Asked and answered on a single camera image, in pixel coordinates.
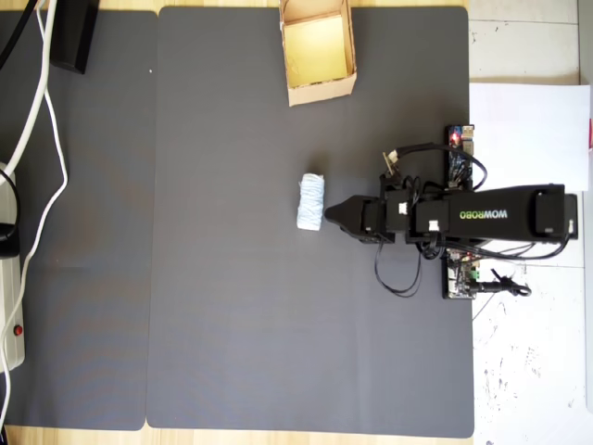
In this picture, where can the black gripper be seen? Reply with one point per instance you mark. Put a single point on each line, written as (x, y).
(374, 218)

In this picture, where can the clear plastic bottle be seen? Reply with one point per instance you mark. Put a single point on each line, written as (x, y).
(310, 204)

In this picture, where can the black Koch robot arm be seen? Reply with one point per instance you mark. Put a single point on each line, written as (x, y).
(486, 214)

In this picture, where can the open cardboard box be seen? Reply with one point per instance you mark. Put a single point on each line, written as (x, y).
(319, 95)

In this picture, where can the circuit board with green terminal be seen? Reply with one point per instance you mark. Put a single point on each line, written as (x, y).
(456, 278)

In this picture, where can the circuit board with red LED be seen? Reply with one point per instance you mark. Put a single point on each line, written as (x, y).
(456, 162)

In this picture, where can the large dark grey mat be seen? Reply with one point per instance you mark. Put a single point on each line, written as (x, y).
(231, 301)

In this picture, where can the black barrel power plug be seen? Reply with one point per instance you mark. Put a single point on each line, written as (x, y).
(495, 287)

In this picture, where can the yellow foam pad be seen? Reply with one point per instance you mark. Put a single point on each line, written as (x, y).
(315, 51)

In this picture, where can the white paper sheet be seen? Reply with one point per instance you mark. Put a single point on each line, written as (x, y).
(523, 130)

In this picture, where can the small dark grey mat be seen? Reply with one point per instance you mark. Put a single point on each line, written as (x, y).
(92, 241)

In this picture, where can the black rectangular stand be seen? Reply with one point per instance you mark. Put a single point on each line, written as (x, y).
(74, 32)

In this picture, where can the white power strip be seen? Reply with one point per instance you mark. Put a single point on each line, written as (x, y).
(11, 301)

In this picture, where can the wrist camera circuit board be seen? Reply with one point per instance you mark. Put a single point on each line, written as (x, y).
(391, 164)

